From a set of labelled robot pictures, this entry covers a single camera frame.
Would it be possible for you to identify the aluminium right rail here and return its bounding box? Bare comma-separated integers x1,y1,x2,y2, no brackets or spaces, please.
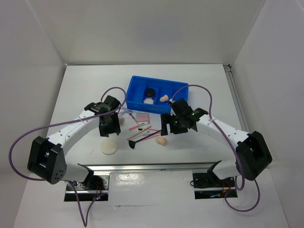
223,65,249,132

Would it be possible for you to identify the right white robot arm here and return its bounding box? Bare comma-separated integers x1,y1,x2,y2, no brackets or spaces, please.
161,98,273,186

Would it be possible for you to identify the eyeshadow palette clear case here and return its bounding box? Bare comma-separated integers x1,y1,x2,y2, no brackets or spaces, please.
119,117,125,126

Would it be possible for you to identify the black fan brush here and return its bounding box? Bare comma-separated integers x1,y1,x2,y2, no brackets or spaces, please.
128,130,161,149

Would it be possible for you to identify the black round compact jar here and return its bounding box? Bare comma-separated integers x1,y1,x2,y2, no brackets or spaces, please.
145,88,156,98

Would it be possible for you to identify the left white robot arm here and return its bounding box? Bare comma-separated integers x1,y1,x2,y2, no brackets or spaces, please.
27,95,121,190

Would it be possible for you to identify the pink thin brush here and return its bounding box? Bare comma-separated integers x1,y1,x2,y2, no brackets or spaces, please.
137,133,161,142

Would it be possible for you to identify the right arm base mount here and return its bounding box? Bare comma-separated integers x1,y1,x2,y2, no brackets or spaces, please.
189,170,238,200

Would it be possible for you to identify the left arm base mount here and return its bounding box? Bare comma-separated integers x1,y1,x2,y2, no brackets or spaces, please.
73,172,110,202

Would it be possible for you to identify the blue divided plastic bin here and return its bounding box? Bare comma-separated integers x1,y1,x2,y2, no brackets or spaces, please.
126,76,189,114

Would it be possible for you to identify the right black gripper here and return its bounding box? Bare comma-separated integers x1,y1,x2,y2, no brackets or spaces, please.
160,113,188,136

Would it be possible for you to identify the gold eyebrow pencil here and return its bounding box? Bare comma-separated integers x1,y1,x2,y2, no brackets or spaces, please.
126,125,151,140

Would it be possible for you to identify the octagonal gold mirror compact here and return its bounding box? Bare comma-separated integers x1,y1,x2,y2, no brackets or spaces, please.
143,97,154,105

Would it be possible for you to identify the beige makeup sponge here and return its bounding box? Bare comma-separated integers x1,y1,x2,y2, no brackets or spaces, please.
159,95,169,103
156,137,168,146

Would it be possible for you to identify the pink pouch with brush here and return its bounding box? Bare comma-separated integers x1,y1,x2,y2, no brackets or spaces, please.
135,113,150,123

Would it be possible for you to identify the clear white pencil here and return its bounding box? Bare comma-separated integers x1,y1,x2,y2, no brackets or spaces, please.
140,132,158,140

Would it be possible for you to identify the purple cable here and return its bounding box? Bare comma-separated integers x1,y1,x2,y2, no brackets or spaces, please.
170,84,261,212
9,87,127,226

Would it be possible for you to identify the round beige powder puff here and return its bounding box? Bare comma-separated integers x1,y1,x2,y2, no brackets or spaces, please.
100,138,117,155

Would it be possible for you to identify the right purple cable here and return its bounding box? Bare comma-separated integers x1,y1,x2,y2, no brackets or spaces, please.
170,84,261,212

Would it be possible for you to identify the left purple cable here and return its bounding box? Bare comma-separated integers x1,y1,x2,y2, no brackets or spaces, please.
9,87,127,226

